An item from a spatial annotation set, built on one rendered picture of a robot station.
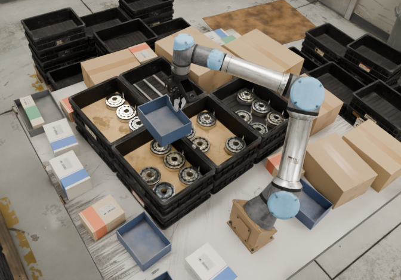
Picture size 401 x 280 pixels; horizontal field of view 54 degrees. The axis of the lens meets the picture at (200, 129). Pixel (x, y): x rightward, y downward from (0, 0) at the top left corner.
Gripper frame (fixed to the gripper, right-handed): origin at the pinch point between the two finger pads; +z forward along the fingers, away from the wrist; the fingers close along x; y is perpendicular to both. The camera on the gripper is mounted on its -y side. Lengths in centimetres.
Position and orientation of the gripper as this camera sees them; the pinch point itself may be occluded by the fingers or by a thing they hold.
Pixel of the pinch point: (178, 110)
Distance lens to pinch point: 169.7
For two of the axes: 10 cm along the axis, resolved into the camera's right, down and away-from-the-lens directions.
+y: -5.6, -6.4, 5.3
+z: -1.3, 6.9, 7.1
